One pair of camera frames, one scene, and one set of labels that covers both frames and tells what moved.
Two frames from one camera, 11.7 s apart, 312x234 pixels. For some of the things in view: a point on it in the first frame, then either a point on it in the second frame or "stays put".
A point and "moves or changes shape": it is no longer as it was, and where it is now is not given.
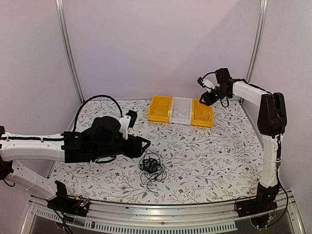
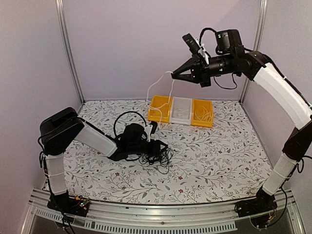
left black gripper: x=134 y=150 → x=154 y=150
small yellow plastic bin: x=202 y=114 stays put
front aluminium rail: x=218 y=217 stays put
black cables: x=152 y=167 moves or changes shape
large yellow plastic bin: x=160 y=108 stays put
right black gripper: x=208 y=100 → x=200 y=73
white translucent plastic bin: x=181 y=110 stays put
